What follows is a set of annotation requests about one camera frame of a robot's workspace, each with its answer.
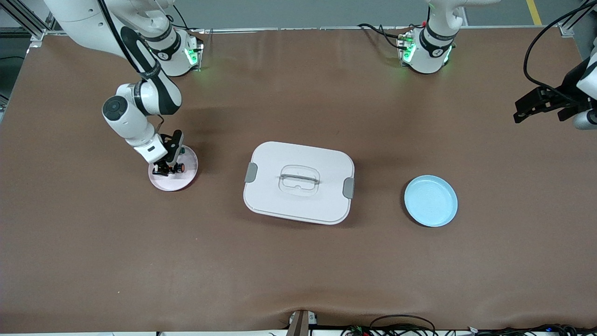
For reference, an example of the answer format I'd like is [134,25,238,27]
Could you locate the pink round plate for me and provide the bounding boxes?
[148,145,199,192]

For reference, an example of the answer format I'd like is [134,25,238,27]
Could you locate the white lidded storage box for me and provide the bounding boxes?
[243,141,356,226]

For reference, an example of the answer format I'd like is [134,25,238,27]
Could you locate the light blue round plate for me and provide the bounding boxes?
[404,175,458,228]

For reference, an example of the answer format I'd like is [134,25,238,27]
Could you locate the aluminium frame profile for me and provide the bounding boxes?
[557,0,597,38]
[0,0,59,42]

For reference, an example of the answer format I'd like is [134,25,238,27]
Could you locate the clear lid handle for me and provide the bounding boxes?
[279,165,321,196]

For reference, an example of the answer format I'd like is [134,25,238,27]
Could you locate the black right base cables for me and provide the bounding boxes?
[166,0,206,33]

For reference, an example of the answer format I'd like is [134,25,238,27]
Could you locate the black base cables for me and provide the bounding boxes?
[166,0,206,33]
[358,22,423,49]

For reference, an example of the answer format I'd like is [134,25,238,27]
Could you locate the black left base cables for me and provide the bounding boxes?
[358,22,423,49]

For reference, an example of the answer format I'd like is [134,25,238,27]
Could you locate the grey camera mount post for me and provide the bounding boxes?
[286,309,319,336]

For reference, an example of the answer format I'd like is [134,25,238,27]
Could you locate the black floor cable bundle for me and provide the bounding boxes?
[466,323,597,336]

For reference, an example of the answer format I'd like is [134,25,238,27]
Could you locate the black looped floor cable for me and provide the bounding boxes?
[370,315,437,336]

